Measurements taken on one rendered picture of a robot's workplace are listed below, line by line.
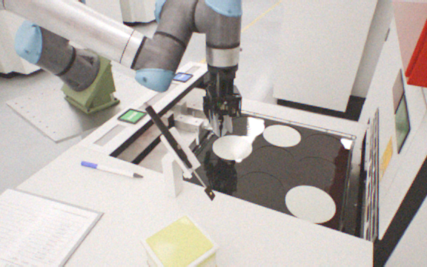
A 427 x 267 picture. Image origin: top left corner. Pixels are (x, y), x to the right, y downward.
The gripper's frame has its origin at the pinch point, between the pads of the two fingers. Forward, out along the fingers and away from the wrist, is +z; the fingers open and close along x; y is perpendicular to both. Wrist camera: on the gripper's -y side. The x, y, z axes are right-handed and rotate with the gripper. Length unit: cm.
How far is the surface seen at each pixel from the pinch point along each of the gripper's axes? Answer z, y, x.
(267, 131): 1.2, 1.0, 13.3
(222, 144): 1.3, 4.2, -0.1
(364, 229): -2.8, 37.8, 17.6
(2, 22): 30, -264, -161
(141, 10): 64, -445, -35
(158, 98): -4.3, -13.6, -15.5
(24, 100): 9, -48, -67
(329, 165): 1.4, 17.1, 23.2
